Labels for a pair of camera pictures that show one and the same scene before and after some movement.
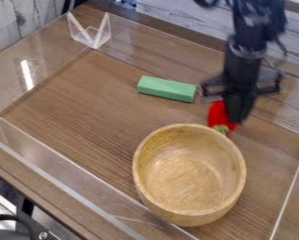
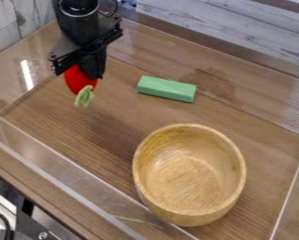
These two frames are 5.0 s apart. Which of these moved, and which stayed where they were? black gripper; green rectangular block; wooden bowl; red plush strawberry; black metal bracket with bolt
Moved: red plush strawberry; black gripper
Stayed: black metal bracket with bolt; wooden bowl; green rectangular block
